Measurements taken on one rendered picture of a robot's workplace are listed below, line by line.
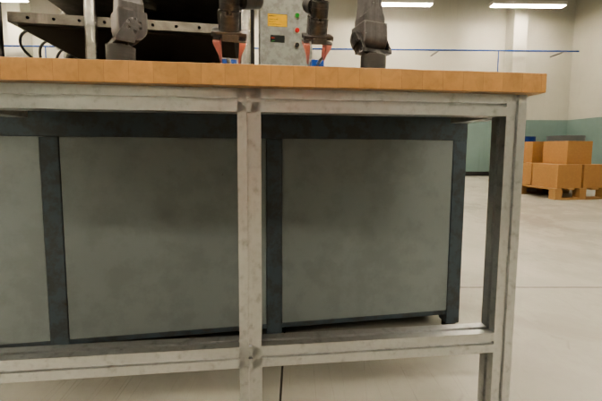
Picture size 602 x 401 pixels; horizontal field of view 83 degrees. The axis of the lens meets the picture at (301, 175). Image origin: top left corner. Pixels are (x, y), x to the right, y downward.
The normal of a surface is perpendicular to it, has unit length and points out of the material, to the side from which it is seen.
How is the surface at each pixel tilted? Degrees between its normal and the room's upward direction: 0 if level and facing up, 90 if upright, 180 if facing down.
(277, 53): 90
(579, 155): 90
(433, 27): 90
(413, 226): 90
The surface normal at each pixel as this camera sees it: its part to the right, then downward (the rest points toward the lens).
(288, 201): 0.16, 0.08
